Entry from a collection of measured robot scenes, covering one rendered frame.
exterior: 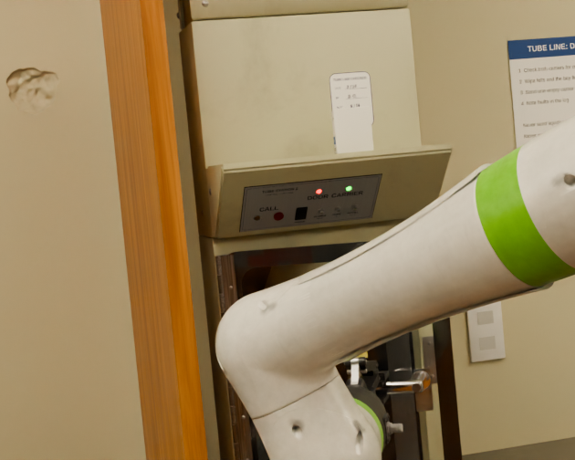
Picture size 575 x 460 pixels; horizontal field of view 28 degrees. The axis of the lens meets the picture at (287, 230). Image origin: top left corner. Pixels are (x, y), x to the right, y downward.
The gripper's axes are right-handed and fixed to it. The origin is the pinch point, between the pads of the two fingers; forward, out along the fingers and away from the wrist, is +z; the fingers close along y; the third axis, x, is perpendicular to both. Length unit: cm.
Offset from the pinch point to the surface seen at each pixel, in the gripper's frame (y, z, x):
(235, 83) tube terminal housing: 42.1, 7.5, 16.8
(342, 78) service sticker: 41.7, 14.5, 2.9
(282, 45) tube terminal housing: 46.9, 10.8, 10.4
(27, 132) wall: 40, 34, 61
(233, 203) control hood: 25.8, -0.5, 16.6
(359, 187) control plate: 26.2, 6.9, 0.8
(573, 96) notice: 38, 80, -31
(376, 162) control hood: 29.4, 4.9, -2.2
